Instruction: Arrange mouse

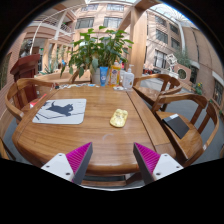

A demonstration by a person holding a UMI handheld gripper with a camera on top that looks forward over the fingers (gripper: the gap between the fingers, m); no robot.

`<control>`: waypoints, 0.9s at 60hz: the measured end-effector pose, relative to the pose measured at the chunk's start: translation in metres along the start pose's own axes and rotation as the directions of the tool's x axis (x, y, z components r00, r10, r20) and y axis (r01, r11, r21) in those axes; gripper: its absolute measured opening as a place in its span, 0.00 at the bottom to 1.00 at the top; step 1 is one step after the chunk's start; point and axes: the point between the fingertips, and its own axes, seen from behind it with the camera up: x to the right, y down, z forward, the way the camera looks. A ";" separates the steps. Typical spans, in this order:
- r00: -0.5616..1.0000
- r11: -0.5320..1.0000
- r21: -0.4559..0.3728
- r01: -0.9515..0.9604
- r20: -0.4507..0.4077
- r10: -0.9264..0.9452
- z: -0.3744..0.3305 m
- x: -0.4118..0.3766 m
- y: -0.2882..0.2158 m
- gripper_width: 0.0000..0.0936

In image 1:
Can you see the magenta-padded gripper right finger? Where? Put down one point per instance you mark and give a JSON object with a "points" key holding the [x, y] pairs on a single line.
{"points": [[163, 165]]}

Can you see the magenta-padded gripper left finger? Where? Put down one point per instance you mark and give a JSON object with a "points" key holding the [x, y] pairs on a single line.
{"points": [[60, 165]]}

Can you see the yellow computer mouse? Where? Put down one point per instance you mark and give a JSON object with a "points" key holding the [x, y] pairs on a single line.
{"points": [[118, 118]]}

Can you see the grey cat-print mouse pad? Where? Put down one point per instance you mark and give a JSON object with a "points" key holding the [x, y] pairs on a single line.
{"points": [[60, 113]]}

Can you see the wooden armchair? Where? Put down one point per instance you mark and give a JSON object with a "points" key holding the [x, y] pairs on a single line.
{"points": [[150, 95], [193, 143], [16, 87], [74, 76], [4, 151]]}

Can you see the black notebook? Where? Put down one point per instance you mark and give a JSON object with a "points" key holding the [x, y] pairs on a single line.
{"points": [[176, 126]]}

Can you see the red paper bag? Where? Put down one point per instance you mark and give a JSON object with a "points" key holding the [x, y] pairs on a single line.
{"points": [[36, 101]]}

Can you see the yellow flower potted plant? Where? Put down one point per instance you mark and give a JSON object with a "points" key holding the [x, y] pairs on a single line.
{"points": [[198, 88]]}

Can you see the small blue packet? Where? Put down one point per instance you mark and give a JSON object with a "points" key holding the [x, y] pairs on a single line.
{"points": [[91, 85]]}

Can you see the small white packet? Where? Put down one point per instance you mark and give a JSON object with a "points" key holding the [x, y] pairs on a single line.
{"points": [[118, 88]]}

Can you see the white pump bottle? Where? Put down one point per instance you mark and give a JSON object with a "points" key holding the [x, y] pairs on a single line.
{"points": [[128, 80]]}

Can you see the green agave plant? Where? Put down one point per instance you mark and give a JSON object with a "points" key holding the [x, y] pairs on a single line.
{"points": [[48, 70]]}

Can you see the blue squeeze tube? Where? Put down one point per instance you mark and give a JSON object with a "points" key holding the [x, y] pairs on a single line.
{"points": [[104, 76]]}

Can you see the white abstract sculpture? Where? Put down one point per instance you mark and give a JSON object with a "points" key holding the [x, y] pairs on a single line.
{"points": [[171, 65]]}

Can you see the yellow orange bottle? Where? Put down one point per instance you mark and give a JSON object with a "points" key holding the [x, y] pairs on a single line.
{"points": [[115, 76]]}

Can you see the dark red wooden lectern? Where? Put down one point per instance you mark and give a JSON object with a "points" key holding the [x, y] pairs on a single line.
{"points": [[25, 66]]}

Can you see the leafy plant in white pot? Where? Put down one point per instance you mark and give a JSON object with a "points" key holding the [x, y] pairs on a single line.
{"points": [[96, 50]]}

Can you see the dark bust statue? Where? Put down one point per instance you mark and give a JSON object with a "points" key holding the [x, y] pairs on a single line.
{"points": [[26, 48]]}

